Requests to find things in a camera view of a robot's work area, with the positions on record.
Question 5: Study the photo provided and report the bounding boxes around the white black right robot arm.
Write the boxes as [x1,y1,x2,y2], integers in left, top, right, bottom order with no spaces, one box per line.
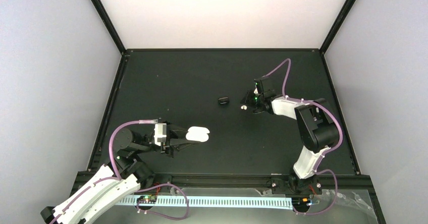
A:
[240,77,343,194]

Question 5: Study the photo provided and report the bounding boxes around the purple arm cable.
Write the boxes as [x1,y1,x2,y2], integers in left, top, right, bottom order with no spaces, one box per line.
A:
[260,58,343,215]
[48,118,158,224]

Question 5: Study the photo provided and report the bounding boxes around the white earbud charging case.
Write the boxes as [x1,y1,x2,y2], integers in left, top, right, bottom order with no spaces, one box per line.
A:
[186,126,210,142]

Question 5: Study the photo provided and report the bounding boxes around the black right rear frame post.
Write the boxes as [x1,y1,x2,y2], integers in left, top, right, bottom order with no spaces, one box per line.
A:
[319,0,357,54]

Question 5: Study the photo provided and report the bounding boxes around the black front mounting rail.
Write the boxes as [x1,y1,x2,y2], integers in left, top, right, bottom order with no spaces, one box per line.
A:
[73,172,373,196]

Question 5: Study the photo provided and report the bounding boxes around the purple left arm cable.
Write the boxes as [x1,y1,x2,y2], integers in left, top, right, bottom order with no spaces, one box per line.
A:
[48,118,158,224]

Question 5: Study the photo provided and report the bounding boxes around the black left rear frame post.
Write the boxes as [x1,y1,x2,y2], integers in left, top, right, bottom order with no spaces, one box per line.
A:
[91,0,126,54]

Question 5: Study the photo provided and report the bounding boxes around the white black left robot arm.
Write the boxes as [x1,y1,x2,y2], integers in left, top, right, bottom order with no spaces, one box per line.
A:
[40,119,210,223]

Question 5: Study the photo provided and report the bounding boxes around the clear plastic sheet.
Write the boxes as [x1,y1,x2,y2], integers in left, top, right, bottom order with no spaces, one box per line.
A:
[251,190,379,223]

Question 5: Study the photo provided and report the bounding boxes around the white slotted cable duct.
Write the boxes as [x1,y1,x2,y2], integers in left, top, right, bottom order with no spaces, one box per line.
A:
[117,195,293,210]

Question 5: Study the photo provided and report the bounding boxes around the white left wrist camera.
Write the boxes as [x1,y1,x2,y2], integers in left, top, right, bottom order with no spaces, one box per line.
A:
[153,123,167,146]

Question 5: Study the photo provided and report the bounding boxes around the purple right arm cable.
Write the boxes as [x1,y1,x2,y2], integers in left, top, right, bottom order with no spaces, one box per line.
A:
[260,58,343,215]

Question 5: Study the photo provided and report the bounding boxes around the black frame post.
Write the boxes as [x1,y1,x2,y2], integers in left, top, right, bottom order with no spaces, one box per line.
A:
[319,0,357,54]
[91,0,126,54]

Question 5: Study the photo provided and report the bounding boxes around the black earbud charging case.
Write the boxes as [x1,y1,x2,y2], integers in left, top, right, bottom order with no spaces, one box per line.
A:
[218,97,230,105]

